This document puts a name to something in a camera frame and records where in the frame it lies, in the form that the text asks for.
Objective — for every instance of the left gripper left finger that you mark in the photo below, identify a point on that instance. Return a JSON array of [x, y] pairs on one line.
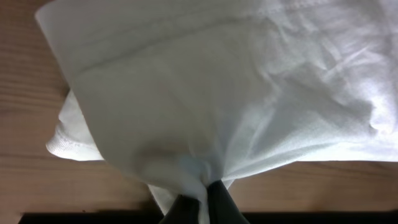
[[185, 210]]

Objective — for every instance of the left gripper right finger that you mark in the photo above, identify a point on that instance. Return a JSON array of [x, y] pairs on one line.
[[221, 207]]

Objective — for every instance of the white t-shirt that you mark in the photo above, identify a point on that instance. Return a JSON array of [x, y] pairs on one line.
[[187, 95]]

